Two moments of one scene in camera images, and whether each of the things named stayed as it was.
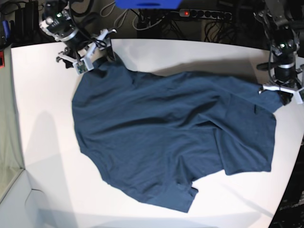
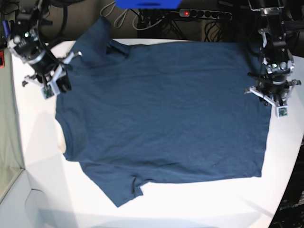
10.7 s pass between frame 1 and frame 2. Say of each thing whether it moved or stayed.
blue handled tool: stayed
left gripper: moved
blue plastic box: stayed
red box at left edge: stayed
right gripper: moved
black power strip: stayed
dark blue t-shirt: moved
